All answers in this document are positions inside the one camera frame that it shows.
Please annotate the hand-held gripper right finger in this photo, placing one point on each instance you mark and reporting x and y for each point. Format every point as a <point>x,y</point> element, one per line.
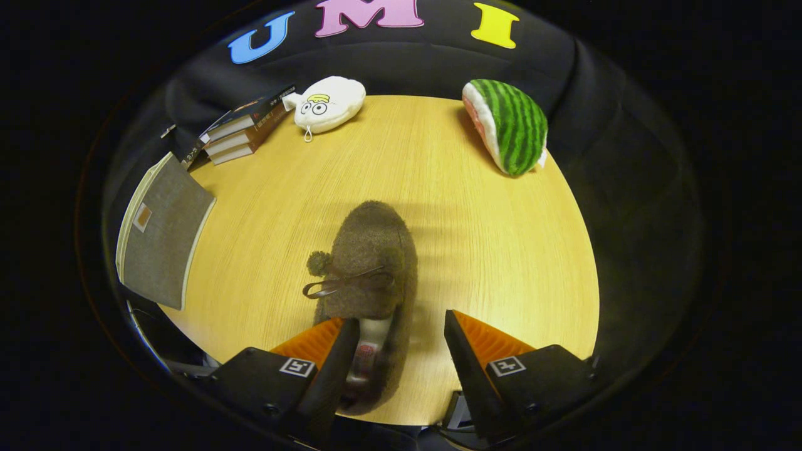
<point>470,376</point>

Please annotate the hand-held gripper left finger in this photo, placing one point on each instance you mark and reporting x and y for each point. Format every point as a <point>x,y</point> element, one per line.
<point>335,382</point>

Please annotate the brown fuzzy shoe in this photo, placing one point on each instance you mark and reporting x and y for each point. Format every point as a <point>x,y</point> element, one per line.
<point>369,244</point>

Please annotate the grey fabric storage box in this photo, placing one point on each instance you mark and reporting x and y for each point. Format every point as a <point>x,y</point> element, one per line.
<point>166,238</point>

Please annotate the brown cover book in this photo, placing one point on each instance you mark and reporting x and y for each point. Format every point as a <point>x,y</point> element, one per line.
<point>235,153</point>
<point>241,139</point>

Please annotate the watermelon slice plush toy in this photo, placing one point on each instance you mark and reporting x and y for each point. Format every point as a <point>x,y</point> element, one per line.
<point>514,125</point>

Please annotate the white portrait cover book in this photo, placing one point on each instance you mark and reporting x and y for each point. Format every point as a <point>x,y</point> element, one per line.
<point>193,155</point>

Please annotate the white plush toy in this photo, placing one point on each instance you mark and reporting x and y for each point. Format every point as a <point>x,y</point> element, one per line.
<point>332,103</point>

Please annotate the black backdrop cloth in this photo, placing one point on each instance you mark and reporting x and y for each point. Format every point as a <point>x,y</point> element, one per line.
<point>595,125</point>

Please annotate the dark blue cover book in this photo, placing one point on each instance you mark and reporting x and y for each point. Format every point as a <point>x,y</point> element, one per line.
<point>247,111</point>

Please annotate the silver cloth clip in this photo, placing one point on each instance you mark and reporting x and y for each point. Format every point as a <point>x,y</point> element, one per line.
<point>168,131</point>

